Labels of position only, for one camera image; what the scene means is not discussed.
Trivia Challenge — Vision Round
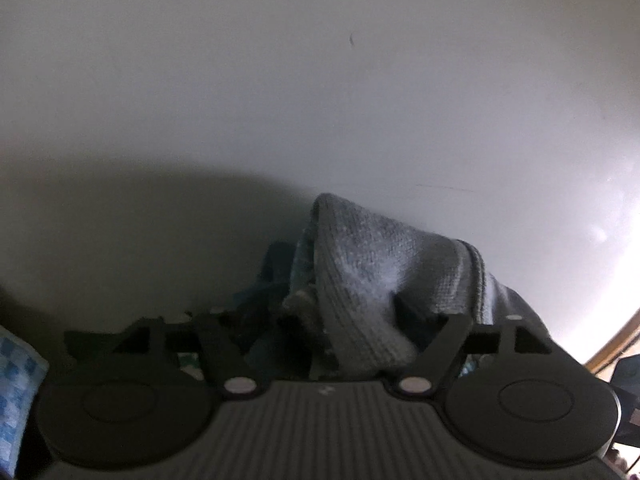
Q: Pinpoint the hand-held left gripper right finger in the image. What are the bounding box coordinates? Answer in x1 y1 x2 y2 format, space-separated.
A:
394 293 567 400

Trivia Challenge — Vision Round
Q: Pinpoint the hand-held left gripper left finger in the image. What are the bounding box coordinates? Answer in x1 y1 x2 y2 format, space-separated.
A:
100 311 263 400

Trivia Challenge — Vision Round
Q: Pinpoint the grey striped knit sweater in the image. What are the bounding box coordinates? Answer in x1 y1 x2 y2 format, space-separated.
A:
260 192 556 381

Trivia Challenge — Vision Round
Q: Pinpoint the dark object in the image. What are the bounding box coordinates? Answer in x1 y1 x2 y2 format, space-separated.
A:
607 355 640 456

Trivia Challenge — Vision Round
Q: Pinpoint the blue checkered cloth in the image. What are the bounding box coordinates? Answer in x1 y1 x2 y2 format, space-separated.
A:
0 325 51 480

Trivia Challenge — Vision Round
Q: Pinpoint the wooden door frame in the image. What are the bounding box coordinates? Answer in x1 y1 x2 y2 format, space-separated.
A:
585 310 640 376

